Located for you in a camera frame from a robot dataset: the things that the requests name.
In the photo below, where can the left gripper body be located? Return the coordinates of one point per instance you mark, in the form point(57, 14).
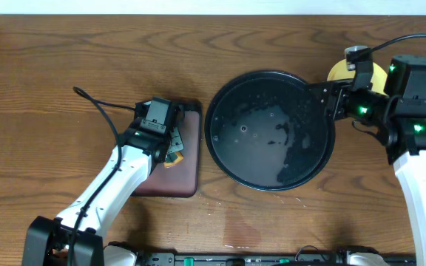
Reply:
point(174, 146)

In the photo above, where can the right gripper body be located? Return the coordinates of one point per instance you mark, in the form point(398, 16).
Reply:
point(363, 103)

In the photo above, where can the yellow plate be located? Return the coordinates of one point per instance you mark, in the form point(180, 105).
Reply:
point(340, 71)

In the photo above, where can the orange green sponge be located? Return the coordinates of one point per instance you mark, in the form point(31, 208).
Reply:
point(172, 159)

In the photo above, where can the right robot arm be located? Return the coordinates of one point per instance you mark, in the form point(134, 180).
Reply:
point(399, 115)

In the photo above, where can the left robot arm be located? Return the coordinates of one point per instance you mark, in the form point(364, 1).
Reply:
point(76, 235)

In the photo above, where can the black rectangular tray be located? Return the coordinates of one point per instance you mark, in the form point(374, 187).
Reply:
point(179, 180)

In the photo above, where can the round black tray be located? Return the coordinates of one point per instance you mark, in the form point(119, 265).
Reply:
point(268, 131)

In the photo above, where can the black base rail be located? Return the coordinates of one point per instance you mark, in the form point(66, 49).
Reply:
point(253, 259)

